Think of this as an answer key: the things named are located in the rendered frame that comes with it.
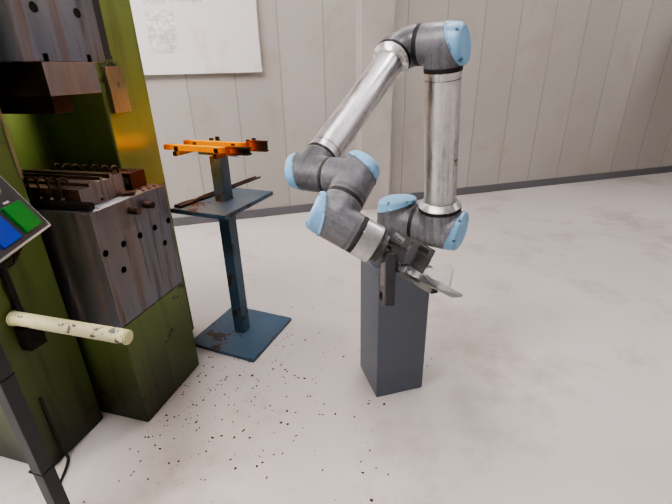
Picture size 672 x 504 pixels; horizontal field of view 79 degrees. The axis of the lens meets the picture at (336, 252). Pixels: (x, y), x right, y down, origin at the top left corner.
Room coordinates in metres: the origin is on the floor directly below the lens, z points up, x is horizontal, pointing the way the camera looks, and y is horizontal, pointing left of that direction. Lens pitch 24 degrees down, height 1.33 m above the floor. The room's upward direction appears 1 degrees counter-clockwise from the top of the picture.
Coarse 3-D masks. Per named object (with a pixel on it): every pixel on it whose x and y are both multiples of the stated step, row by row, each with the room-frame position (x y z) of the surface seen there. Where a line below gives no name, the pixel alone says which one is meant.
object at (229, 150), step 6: (168, 144) 1.85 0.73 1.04; (174, 144) 1.85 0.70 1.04; (180, 144) 1.84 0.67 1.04; (180, 150) 1.82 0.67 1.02; (186, 150) 1.80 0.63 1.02; (192, 150) 1.79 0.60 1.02; (198, 150) 1.78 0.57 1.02; (204, 150) 1.76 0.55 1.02; (210, 150) 1.75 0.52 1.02; (222, 150) 1.73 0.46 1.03; (228, 150) 1.71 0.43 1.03; (234, 150) 1.71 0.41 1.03; (240, 150) 1.70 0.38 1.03; (246, 150) 1.69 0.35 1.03
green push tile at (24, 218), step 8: (8, 208) 0.95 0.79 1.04; (16, 208) 0.98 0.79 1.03; (24, 208) 1.00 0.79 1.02; (8, 216) 0.94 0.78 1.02; (16, 216) 0.95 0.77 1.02; (24, 216) 0.98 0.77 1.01; (32, 216) 1.00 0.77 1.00; (16, 224) 0.94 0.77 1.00; (24, 224) 0.95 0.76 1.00; (32, 224) 0.98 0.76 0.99
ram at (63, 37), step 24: (0, 0) 1.28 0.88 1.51; (24, 0) 1.33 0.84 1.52; (48, 0) 1.40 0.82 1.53; (72, 0) 1.49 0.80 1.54; (0, 24) 1.29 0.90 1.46; (24, 24) 1.31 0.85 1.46; (48, 24) 1.38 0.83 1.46; (72, 24) 1.46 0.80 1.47; (96, 24) 1.56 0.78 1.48; (0, 48) 1.30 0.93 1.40; (24, 48) 1.29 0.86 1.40; (48, 48) 1.36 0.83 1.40; (72, 48) 1.44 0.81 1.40; (96, 48) 1.54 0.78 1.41
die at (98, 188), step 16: (48, 176) 1.48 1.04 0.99; (64, 176) 1.46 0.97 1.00; (80, 176) 1.44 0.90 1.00; (96, 176) 1.43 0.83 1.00; (112, 176) 1.47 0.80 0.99; (32, 192) 1.38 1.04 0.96; (48, 192) 1.36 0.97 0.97; (64, 192) 1.34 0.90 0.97; (80, 192) 1.33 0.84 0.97; (96, 192) 1.39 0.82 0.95; (112, 192) 1.46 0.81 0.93
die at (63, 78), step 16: (0, 64) 1.37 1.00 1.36; (16, 64) 1.35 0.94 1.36; (32, 64) 1.33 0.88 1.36; (48, 64) 1.34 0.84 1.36; (64, 64) 1.40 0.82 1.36; (80, 64) 1.46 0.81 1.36; (0, 80) 1.37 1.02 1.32; (16, 80) 1.36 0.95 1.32; (32, 80) 1.34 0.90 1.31; (48, 80) 1.33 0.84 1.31; (64, 80) 1.38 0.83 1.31; (80, 80) 1.44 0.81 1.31; (96, 80) 1.50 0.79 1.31; (0, 96) 1.38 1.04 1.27; (16, 96) 1.36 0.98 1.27; (32, 96) 1.35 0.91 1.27
